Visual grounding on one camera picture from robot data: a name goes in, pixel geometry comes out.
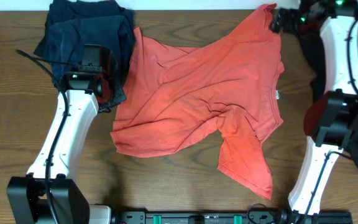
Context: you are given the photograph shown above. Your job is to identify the red t-shirt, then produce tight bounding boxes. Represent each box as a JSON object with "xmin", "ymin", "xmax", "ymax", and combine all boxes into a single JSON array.
[{"xmin": 111, "ymin": 4, "xmax": 284, "ymax": 199}]

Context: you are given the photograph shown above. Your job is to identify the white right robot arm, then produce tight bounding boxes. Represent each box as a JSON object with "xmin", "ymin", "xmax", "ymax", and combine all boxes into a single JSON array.
[{"xmin": 269, "ymin": 1, "xmax": 358, "ymax": 221}]

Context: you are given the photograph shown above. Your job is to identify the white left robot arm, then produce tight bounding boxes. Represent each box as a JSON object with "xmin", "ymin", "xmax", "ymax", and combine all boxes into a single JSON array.
[{"xmin": 6, "ymin": 45, "xmax": 124, "ymax": 223}]

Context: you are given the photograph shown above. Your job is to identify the folded navy blue clothes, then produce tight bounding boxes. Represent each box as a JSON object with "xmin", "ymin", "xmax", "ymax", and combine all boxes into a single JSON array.
[{"xmin": 34, "ymin": 0, "xmax": 135, "ymax": 85}]

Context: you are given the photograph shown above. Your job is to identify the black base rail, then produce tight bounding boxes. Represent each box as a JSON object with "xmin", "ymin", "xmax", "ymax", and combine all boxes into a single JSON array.
[{"xmin": 110, "ymin": 204, "xmax": 353, "ymax": 224}]

